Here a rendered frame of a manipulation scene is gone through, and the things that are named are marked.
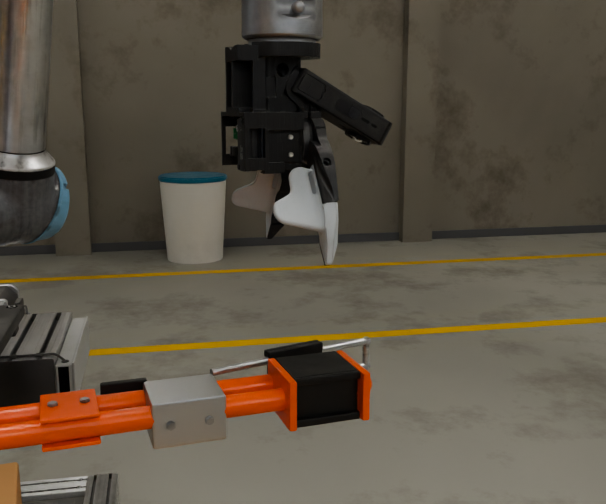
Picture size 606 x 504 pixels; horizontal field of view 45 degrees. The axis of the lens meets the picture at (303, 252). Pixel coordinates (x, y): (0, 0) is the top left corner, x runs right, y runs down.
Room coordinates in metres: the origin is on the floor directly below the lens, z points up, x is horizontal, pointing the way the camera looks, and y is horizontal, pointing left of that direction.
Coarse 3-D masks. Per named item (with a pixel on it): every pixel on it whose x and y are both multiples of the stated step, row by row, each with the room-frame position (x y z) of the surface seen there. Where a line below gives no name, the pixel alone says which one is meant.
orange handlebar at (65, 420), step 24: (240, 384) 0.69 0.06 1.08; (264, 384) 0.70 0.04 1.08; (0, 408) 0.63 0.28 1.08; (24, 408) 0.63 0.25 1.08; (48, 408) 0.62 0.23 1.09; (72, 408) 0.62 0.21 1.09; (96, 408) 0.62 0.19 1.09; (120, 408) 0.65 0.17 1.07; (144, 408) 0.63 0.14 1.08; (240, 408) 0.65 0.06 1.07; (264, 408) 0.66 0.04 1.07; (0, 432) 0.58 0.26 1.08; (24, 432) 0.59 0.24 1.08; (48, 432) 0.59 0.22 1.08; (72, 432) 0.60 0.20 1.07; (96, 432) 0.61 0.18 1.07; (120, 432) 0.62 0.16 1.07
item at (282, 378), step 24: (288, 360) 0.72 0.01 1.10; (312, 360) 0.72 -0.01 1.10; (336, 360) 0.72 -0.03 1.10; (288, 384) 0.66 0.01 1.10; (312, 384) 0.67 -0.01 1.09; (336, 384) 0.68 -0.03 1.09; (360, 384) 0.68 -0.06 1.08; (288, 408) 0.66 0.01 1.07; (312, 408) 0.67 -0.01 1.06; (336, 408) 0.68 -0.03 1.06; (360, 408) 0.68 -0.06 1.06
